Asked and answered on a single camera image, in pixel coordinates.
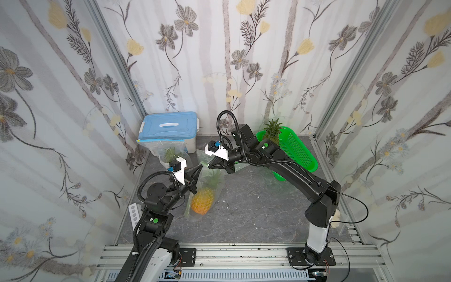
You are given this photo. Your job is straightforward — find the pineapple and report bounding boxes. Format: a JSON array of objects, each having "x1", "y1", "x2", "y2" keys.
[
  {"x1": 190, "y1": 170, "x2": 224, "y2": 216},
  {"x1": 263, "y1": 119, "x2": 283, "y2": 145},
  {"x1": 162, "y1": 147, "x2": 181, "y2": 163}
]

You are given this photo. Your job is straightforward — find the zip-top bag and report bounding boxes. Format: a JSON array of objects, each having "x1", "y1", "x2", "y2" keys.
[
  {"x1": 184, "y1": 166, "x2": 226, "y2": 222},
  {"x1": 149, "y1": 141, "x2": 192, "y2": 168},
  {"x1": 196, "y1": 149, "x2": 249, "y2": 172}
]

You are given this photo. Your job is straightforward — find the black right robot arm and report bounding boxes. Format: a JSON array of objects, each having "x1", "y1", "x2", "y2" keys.
[{"x1": 205, "y1": 110, "x2": 341, "y2": 262}]

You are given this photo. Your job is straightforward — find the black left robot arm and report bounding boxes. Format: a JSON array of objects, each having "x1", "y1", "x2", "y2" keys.
[{"x1": 116, "y1": 164, "x2": 203, "y2": 282}]

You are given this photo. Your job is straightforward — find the blue lid storage box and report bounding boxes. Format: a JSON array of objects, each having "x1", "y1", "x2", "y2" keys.
[{"x1": 136, "y1": 112, "x2": 200, "y2": 153}]

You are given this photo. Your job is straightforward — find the white power strip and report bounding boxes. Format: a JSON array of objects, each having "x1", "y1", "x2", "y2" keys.
[{"x1": 128, "y1": 203, "x2": 142, "y2": 229}]

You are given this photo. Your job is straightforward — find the green plastic perforated basket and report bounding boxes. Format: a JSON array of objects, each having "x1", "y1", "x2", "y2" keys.
[{"x1": 277, "y1": 126, "x2": 318, "y2": 173}]

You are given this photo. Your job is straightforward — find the beige cloth pad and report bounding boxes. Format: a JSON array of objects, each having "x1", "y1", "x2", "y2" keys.
[{"x1": 330, "y1": 210, "x2": 341, "y2": 229}]

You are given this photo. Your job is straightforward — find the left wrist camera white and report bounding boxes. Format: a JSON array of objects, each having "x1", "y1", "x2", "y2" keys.
[{"x1": 168, "y1": 157, "x2": 187, "y2": 184}]

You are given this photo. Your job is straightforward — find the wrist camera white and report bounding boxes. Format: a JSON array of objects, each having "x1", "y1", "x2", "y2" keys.
[
  {"x1": 204, "y1": 141, "x2": 229, "y2": 161},
  {"x1": 168, "y1": 157, "x2": 187, "y2": 184}
]

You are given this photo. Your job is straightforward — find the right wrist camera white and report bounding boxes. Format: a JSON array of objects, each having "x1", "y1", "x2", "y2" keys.
[{"x1": 204, "y1": 141, "x2": 229, "y2": 161}]

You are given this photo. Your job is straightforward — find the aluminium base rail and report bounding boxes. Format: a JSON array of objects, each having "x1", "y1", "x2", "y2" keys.
[{"x1": 94, "y1": 242, "x2": 385, "y2": 272}]

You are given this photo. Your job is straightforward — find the white perforated cable duct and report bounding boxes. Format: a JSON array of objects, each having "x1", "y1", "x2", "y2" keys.
[{"x1": 105, "y1": 269, "x2": 311, "y2": 282}]

